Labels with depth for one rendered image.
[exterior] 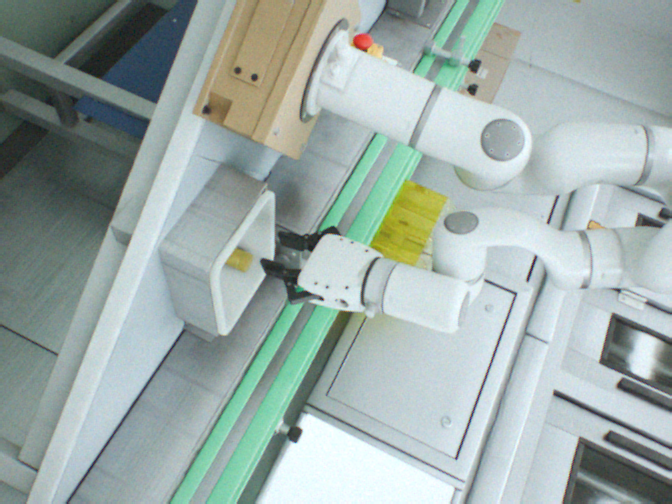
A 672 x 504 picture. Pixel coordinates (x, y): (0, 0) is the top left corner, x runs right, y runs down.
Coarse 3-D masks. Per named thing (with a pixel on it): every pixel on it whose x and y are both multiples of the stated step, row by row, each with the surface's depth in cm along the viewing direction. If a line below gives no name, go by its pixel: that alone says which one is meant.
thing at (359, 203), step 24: (480, 0) 154; (456, 24) 149; (480, 24) 149; (456, 48) 144; (432, 72) 139; (384, 144) 127; (360, 168) 123; (384, 168) 124; (360, 192) 120; (384, 192) 120; (336, 216) 117; (360, 216) 117; (360, 240) 114
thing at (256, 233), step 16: (256, 208) 92; (272, 208) 98; (240, 224) 91; (256, 224) 103; (272, 224) 102; (240, 240) 109; (256, 240) 107; (272, 240) 106; (224, 256) 87; (256, 256) 111; (272, 256) 110; (224, 272) 109; (240, 272) 110; (256, 272) 110; (224, 288) 108; (240, 288) 108; (256, 288) 109; (224, 304) 106; (240, 304) 107; (224, 320) 99
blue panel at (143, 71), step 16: (192, 0) 144; (176, 16) 141; (160, 32) 138; (176, 32) 138; (144, 48) 135; (160, 48) 135; (176, 48) 136; (128, 64) 132; (144, 64) 133; (160, 64) 133; (112, 80) 129; (128, 80) 130; (144, 80) 130; (160, 80) 131; (144, 96) 128; (80, 112) 125; (96, 112) 125; (112, 112) 125; (128, 128) 123; (144, 128) 124
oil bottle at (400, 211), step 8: (400, 200) 134; (392, 208) 132; (400, 208) 132; (408, 208) 133; (416, 208) 133; (392, 216) 131; (400, 216) 131; (408, 216) 132; (416, 216) 132; (424, 216) 132; (432, 216) 132; (408, 224) 131; (416, 224) 131; (424, 224) 131; (432, 224) 131; (424, 232) 130; (432, 232) 130
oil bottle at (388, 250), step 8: (376, 240) 127; (376, 248) 126; (384, 248) 127; (392, 248) 127; (384, 256) 126; (392, 256) 126; (400, 256) 126; (408, 256) 126; (416, 256) 126; (408, 264) 125; (416, 264) 125; (424, 264) 126
